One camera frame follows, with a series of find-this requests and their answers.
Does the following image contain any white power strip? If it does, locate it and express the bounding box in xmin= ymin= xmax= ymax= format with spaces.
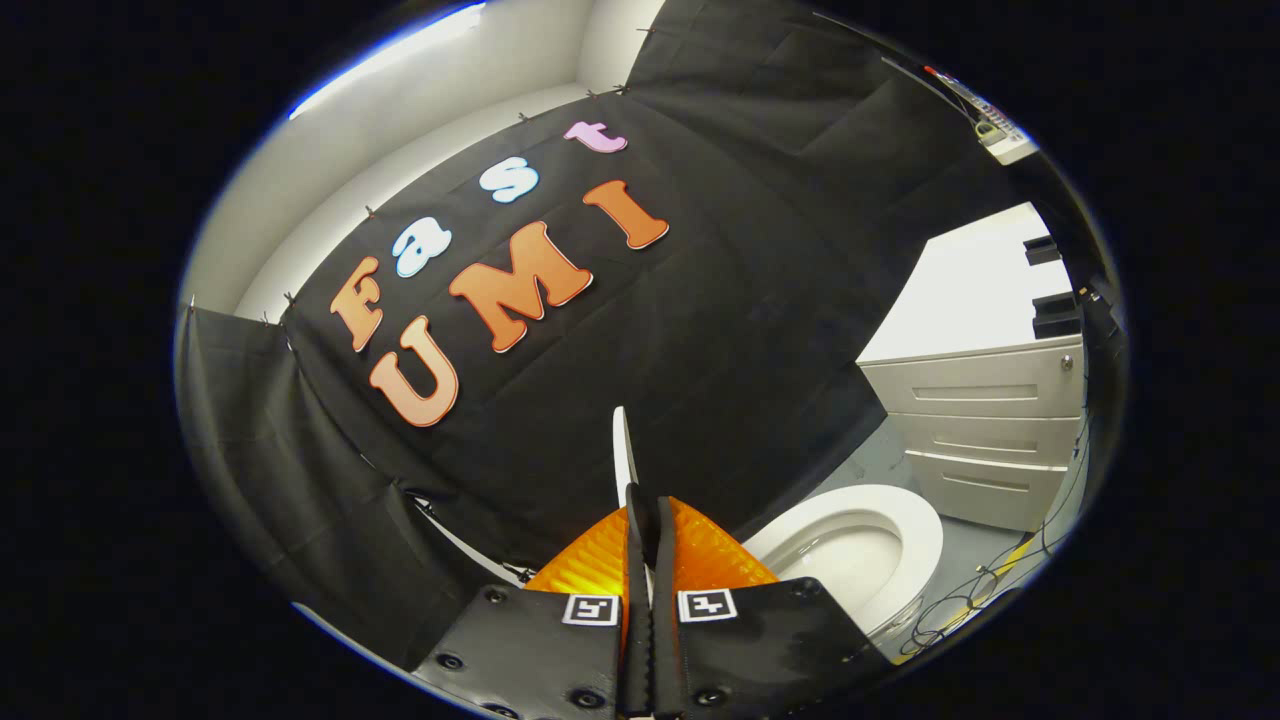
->
xmin=925 ymin=65 xmax=1041 ymax=167

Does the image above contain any white toilet seat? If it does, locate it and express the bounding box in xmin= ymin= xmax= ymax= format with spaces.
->
xmin=745 ymin=485 xmax=945 ymax=641

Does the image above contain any bundle of black cables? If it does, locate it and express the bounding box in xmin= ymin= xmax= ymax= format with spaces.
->
xmin=895 ymin=420 xmax=1091 ymax=661

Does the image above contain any white drawer cabinet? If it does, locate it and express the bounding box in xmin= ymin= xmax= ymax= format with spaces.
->
xmin=858 ymin=203 xmax=1088 ymax=533

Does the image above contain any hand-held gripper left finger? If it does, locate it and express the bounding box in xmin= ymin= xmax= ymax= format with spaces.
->
xmin=412 ymin=483 xmax=654 ymax=719

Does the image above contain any black backdrop cloth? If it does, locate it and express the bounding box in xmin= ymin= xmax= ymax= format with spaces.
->
xmin=178 ymin=0 xmax=1041 ymax=671

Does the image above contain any yellow black floor tape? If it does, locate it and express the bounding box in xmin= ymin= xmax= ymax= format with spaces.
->
xmin=995 ymin=535 xmax=1043 ymax=576

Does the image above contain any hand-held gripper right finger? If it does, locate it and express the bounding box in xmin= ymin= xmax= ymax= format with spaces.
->
xmin=652 ymin=496 xmax=892 ymax=719

